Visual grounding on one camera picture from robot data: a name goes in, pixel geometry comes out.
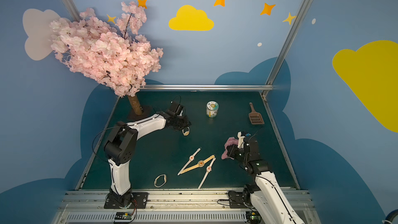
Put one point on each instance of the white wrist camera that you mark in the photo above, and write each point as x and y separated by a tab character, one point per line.
175	108
241	136

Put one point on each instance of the right circuit board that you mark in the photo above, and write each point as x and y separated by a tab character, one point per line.
253	218

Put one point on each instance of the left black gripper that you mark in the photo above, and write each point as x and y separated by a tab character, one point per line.
182	123

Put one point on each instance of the pink blossom tree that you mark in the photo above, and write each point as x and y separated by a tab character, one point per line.
115	56

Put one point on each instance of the gold strap watch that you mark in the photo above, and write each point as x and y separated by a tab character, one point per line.
200	164

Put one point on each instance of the jar with sunflower lid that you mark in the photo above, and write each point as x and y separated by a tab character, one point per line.
212	109

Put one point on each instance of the cream looped watch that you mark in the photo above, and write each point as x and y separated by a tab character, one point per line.
160	181
186	131

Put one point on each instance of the brown tree base plate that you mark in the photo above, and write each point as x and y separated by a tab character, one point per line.
147	111

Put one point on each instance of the right aluminium frame post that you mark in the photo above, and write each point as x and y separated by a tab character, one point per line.
300	16

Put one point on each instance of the aluminium front rail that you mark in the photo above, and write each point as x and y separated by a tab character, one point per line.
162	206

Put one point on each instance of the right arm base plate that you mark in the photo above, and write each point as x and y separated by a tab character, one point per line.
238	199

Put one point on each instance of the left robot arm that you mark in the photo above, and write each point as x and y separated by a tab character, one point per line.
120	147

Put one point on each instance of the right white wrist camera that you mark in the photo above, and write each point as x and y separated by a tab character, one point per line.
241	136

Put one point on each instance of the white strap watch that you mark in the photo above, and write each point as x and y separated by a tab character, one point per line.
208	170
191	158

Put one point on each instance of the circuit board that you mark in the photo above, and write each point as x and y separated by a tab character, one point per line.
123	217
253	218

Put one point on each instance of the white strap watch left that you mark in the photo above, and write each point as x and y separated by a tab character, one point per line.
191	158

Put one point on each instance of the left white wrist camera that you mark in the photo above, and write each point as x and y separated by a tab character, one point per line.
175	108

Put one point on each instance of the pink cloth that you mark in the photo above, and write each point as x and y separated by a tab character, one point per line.
227	148

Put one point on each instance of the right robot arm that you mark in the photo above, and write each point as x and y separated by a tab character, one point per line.
265	195

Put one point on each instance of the back aluminium frame bar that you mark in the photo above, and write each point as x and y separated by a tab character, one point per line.
207	88

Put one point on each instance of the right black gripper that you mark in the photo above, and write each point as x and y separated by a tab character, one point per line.
234	151

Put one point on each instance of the left circuit board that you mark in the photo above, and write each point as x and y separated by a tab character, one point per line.
123	217

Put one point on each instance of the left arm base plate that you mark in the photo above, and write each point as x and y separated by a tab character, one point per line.
136	201

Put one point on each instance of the brown litter scoop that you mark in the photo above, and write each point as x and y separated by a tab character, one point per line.
255	117

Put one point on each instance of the white strap watch right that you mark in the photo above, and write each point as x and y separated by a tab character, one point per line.
208	170

